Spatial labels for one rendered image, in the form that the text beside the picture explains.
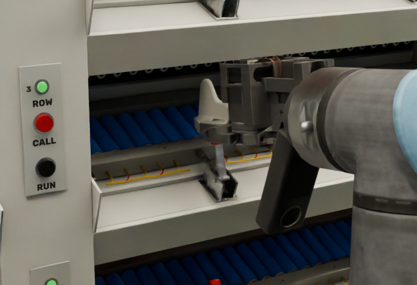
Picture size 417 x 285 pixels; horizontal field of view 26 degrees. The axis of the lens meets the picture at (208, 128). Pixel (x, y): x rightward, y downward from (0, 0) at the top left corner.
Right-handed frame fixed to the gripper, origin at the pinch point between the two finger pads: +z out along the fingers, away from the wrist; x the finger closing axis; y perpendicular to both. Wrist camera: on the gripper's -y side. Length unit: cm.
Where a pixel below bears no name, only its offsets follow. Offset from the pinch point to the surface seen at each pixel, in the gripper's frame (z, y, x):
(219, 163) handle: -1.7, -4.0, 0.3
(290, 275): 6.3, -21.3, -13.6
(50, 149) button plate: -4.5, 0.8, 20.1
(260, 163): 1.1, -5.4, -7.0
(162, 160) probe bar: 2.9, -3.4, 4.7
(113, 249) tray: -1.6, -10.8, 13.4
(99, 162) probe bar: 2.5, -2.5, 12.2
